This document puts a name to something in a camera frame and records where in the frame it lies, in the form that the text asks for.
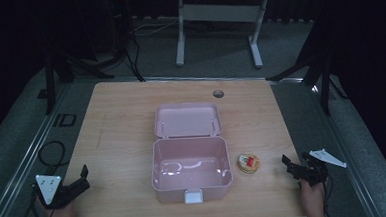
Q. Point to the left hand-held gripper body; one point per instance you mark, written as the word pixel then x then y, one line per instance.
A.
pixel 48 189

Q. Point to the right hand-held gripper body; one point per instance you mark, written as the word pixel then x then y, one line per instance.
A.
pixel 314 174

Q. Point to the pink plastic storage box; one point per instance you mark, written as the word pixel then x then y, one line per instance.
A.
pixel 190 162

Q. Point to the person's right hand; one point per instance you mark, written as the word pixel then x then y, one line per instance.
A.
pixel 314 200

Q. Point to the black metal stand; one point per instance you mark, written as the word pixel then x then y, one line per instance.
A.
pixel 50 82
pixel 324 81

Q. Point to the black computer tower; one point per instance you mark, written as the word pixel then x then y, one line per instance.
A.
pixel 119 22

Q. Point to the metal floor rail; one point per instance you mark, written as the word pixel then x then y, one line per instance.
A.
pixel 26 157
pixel 344 160

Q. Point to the white metal desk frame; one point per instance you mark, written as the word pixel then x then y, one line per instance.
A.
pixel 219 13

